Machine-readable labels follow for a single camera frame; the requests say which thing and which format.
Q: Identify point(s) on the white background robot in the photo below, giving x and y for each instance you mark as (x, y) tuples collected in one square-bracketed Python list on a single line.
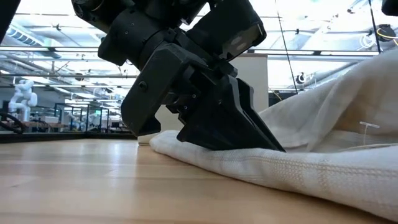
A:
[(21, 96)]

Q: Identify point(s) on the thin black pole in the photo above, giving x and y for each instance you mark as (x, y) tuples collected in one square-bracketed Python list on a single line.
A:
[(374, 25)]

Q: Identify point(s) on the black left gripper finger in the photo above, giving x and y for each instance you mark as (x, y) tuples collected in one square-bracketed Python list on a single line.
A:
[(224, 124), (250, 96)]

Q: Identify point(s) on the beige fabric box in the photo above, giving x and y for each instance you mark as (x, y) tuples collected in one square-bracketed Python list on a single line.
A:
[(252, 84)]

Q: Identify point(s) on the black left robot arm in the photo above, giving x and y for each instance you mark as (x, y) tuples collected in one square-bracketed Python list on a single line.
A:
[(102, 9)]

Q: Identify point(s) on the small black ceiling reel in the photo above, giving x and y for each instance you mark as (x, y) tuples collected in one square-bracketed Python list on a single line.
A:
[(301, 77)]

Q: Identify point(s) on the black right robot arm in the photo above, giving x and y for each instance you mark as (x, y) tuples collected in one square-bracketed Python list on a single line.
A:
[(390, 7)]

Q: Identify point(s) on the black equipment box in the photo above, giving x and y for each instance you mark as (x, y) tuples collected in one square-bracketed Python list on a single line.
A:
[(275, 98)]

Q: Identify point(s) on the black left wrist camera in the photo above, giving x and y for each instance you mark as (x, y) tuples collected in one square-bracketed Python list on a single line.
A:
[(230, 34)]

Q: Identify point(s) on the white checked towel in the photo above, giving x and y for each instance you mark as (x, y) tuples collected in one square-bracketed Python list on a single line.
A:
[(311, 161)]

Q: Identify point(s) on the black aluminium table frame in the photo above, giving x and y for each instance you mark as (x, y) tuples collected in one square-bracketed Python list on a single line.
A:
[(62, 136)]

